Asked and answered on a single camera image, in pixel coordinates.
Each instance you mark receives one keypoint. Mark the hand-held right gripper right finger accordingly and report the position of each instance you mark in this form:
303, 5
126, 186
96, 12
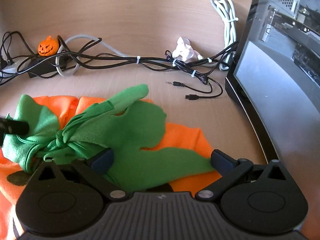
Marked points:
222, 163

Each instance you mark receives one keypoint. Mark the glass panel computer case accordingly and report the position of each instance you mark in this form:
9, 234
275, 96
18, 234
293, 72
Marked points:
275, 80

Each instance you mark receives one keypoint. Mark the white plug adapter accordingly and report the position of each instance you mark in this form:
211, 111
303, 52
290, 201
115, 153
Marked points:
10, 67

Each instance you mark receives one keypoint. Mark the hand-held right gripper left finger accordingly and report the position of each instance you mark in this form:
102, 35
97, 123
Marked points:
103, 161

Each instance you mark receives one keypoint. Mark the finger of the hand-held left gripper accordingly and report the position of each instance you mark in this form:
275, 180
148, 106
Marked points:
16, 128

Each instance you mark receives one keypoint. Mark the black power adapter brick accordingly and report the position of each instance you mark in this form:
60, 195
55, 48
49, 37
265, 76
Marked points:
41, 67

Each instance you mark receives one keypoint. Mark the orange pumpkin costume green leaves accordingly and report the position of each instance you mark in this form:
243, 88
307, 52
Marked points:
140, 130

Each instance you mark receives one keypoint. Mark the orange pumpkin figurine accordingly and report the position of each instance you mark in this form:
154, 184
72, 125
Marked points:
48, 47

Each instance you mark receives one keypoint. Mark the crumpled white tissue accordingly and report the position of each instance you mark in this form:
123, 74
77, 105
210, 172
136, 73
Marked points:
183, 50

